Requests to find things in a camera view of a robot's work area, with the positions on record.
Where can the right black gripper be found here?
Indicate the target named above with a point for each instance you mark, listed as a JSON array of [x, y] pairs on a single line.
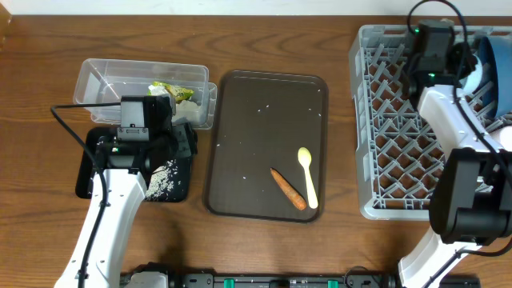
[[462, 60]]

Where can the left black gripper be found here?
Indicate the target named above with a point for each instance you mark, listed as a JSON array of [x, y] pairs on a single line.
[[187, 145]]

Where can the light blue rice bowl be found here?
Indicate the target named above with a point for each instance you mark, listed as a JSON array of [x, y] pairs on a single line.
[[471, 83]]

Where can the dark blue plate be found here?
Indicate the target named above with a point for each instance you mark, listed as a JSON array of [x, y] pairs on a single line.
[[496, 52]]

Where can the white tissue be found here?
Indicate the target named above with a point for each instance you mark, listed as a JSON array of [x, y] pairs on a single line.
[[185, 111]]

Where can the yellow green snack wrapper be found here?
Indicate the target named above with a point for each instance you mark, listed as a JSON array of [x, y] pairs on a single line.
[[179, 93]]

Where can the pink cup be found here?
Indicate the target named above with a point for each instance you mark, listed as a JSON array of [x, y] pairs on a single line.
[[504, 137]]

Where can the cream plastic spoon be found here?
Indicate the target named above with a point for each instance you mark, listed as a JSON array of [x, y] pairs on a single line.
[[305, 158]]

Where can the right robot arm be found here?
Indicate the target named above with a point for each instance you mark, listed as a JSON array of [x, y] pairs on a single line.
[[471, 204]]

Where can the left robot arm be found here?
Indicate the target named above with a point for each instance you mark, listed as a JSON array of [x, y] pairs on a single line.
[[145, 157]]

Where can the grey dishwasher rack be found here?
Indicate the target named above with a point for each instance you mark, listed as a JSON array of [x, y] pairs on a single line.
[[399, 159]]

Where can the spilled white rice pile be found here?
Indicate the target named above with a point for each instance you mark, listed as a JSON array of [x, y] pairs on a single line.
[[165, 183]]

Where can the black tray bin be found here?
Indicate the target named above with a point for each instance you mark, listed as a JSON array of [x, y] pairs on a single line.
[[83, 187]]

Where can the clear plastic bin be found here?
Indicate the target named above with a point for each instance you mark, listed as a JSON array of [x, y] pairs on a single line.
[[107, 80]]

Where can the dark brown serving tray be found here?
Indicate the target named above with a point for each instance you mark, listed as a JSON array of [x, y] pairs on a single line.
[[261, 121]]

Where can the orange carrot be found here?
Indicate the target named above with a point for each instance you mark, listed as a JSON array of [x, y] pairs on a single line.
[[296, 199]]

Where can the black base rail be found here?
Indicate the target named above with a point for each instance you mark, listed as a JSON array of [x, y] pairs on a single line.
[[280, 281]]

